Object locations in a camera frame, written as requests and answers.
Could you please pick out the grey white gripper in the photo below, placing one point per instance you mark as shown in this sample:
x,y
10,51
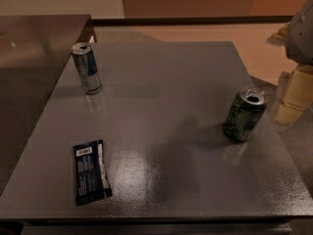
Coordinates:
x,y
301,36

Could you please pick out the green soda can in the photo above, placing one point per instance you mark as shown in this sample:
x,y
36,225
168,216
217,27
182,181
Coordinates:
x,y
247,109

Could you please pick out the blue silver energy drink can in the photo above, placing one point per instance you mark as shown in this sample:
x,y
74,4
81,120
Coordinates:
x,y
86,66

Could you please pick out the dark blue rxbar wrapper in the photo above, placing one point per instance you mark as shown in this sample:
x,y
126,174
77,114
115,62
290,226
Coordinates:
x,y
91,176

